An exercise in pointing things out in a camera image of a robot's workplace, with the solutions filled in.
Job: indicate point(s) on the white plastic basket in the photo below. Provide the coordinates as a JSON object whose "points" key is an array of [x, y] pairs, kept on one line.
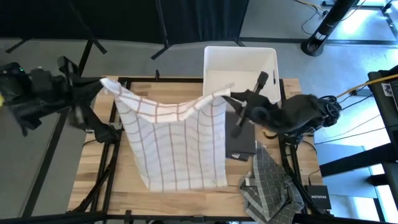
{"points": [[239, 62]]}

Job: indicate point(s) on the black metal table frame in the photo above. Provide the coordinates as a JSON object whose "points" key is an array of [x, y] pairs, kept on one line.
{"points": [[174, 80]]}

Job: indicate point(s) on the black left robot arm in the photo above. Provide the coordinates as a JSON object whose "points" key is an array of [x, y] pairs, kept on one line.
{"points": [[37, 90]]}

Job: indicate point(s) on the black folding partition screen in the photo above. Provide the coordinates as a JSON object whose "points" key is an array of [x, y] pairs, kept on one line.
{"points": [[124, 18]]}

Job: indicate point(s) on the black desk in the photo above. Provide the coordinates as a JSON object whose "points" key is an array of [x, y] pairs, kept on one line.
{"points": [[385, 112]]}

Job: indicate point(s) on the white towel with red checks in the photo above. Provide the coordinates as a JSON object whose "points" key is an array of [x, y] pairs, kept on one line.
{"points": [[177, 149]]}

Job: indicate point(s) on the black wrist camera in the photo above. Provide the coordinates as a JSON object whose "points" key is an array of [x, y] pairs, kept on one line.
{"points": [[66, 67], [262, 79]]}

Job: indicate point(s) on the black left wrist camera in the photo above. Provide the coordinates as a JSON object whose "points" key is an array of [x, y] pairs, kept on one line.
{"points": [[66, 67]]}

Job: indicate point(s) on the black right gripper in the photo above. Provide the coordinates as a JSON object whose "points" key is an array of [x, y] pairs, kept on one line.
{"points": [[259, 109]]}

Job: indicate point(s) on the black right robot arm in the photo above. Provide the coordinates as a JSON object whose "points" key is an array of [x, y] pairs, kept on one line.
{"points": [[298, 112]]}

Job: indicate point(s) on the black metal floor beam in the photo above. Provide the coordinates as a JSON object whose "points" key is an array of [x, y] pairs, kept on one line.
{"points": [[357, 160]]}

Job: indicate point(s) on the dark grey terry towel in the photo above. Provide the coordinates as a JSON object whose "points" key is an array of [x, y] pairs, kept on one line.
{"points": [[245, 146]]}

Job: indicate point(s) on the black floor stand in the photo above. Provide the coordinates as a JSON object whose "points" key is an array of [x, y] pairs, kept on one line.
{"points": [[329, 25]]}

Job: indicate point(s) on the grey towel with white checks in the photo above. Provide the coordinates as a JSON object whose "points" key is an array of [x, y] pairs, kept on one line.
{"points": [[270, 186]]}

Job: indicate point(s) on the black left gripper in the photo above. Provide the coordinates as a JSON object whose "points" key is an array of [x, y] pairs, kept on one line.
{"points": [[79, 90]]}

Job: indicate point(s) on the black stand base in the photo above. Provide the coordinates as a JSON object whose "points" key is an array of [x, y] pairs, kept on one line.
{"points": [[351, 4]]}

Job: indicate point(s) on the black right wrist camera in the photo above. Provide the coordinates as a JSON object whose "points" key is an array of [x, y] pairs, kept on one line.
{"points": [[262, 79]]}

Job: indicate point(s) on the black Netgear network switch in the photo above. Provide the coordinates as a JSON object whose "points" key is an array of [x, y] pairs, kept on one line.
{"points": [[317, 197]]}

